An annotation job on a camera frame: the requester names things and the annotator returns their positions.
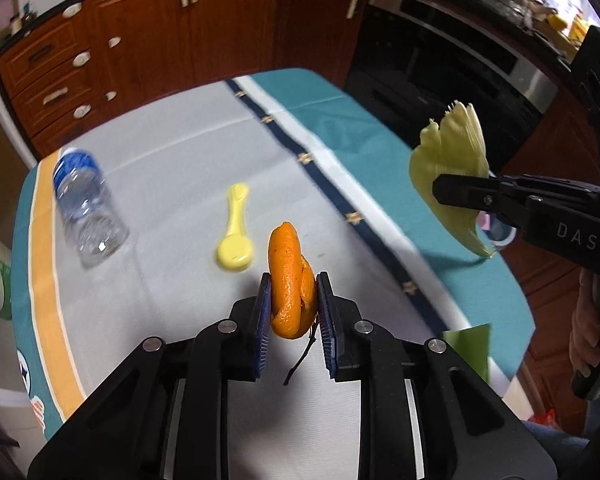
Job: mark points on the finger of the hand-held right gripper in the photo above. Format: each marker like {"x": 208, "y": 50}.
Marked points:
{"x": 470, "y": 191}

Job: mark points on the black twig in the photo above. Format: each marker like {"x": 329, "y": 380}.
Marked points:
{"x": 300, "y": 356}

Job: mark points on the orange peel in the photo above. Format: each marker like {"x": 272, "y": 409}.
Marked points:
{"x": 287, "y": 280}

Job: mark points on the clear plastic water bottle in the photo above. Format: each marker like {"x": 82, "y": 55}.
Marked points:
{"x": 87, "y": 210}

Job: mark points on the wooden door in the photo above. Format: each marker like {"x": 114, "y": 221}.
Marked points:
{"x": 545, "y": 290}

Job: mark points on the green paper piece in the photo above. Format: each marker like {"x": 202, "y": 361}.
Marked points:
{"x": 467, "y": 352}

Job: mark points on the red plastic bag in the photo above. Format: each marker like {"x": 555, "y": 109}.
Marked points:
{"x": 544, "y": 417}

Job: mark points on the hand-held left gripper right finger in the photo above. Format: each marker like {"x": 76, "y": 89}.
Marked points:
{"x": 327, "y": 330}

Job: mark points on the person's right hand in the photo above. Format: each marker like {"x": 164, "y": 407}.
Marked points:
{"x": 582, "y": 330}

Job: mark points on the person's blue trousers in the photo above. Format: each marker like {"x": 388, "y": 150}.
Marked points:
{"x": 555, "y": 452}

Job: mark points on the wooden kitchen cabinet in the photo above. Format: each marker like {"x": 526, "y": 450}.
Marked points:
{"x": 145, "y": 40}

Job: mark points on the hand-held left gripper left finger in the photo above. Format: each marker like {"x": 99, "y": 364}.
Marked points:
{"x": 262, "y": 330}

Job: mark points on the built-in oven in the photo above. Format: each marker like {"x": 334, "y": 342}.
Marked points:
{"x": 430, "y": 70}

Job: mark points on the yellow container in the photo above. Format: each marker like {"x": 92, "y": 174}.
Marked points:
{"x": 565, "y": 27}

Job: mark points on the yellow corn husk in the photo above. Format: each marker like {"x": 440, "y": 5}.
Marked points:
{"x": 450, "y": 150}

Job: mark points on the yellow plastic spoon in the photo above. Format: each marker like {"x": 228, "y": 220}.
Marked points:
{"x": 235, "y": 252}

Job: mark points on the teal and white tablecloth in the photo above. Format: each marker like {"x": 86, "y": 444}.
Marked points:
{"x": 180, "y": 160}

